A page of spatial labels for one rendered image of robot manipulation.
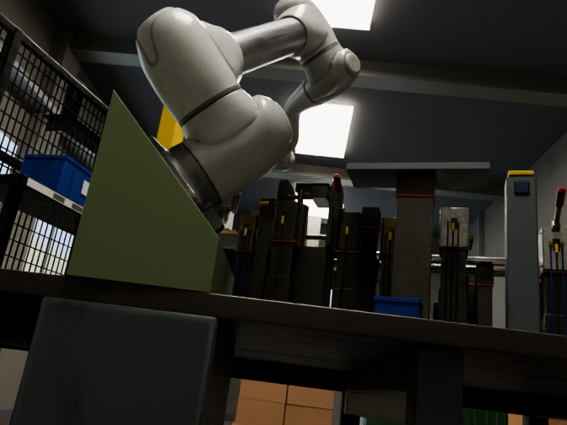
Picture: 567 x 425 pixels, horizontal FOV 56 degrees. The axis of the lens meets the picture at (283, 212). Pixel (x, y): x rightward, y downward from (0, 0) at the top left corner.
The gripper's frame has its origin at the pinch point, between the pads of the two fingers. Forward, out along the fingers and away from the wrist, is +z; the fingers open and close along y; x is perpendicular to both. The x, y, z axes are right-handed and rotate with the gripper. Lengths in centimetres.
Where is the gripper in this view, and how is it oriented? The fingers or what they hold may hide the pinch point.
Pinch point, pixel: (228, 221)
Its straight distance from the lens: 197.8
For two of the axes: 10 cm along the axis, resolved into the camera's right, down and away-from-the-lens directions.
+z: -1.2, 9.4, -3.2
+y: 2.9, 3.4, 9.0
